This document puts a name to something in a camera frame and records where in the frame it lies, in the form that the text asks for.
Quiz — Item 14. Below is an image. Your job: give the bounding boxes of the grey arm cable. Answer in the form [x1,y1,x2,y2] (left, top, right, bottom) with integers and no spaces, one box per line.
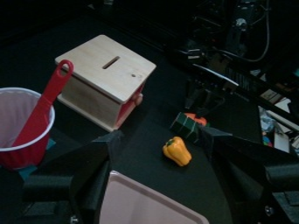
[218,0,273,64]

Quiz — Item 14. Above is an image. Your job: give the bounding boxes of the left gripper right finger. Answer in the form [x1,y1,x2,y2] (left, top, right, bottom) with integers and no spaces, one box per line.
[201,126,299,224]

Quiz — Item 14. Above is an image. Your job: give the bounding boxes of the small wooden ball knob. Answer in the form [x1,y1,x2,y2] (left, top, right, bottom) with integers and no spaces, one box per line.
[131,93,146,107]

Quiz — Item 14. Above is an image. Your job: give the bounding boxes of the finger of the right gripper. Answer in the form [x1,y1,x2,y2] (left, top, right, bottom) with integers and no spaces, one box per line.
[183,80,206,110]
[198,93,229,118]

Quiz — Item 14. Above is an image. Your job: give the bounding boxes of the pink plastic tray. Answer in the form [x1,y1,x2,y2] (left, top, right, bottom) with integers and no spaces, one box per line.
[98,170,211,224]

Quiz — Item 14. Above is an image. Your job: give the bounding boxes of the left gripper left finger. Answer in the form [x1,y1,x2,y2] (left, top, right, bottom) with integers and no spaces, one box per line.
[23,129,127,224]

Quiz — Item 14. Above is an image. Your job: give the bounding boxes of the yellow toy bell pepper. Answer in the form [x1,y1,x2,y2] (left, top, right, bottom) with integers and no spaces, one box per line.
[162,136,193,167]

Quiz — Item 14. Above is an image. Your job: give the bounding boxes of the black sushi roll block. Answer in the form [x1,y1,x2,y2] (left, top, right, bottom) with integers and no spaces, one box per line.
[169,112,203,144]

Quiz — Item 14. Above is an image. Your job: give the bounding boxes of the red plastic cup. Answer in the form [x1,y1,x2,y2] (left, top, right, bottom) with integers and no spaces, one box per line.
[0,87,57,172]

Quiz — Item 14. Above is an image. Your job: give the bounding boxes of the blue cup holder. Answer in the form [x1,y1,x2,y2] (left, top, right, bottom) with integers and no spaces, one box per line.
[17,136,58,182]

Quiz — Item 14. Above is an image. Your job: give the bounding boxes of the wooden box with red front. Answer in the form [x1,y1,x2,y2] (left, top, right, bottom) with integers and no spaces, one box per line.
[54,34,158,133]

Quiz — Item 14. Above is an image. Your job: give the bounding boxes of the orange toy carrot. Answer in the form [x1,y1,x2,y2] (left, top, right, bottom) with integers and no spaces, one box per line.
[183,112,209,127]

